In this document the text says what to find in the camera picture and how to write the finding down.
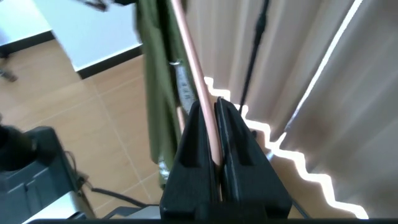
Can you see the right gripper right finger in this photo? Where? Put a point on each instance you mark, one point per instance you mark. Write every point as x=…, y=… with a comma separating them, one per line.
x=252, y=183

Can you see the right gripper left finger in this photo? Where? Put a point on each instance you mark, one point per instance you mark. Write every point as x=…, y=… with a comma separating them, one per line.
x=192, y=183

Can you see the pink clothes hanger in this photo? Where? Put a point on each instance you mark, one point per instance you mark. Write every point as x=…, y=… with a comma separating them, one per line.
x=199, y=81

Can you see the green printed shirt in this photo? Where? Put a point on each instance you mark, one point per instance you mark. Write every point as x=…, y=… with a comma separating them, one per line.
x=155, y=77

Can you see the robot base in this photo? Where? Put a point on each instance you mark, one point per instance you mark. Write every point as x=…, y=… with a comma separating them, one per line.
x=31, y=186

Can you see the black clothes rack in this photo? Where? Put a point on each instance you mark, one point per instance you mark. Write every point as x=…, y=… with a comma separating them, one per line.
x=255, y=46

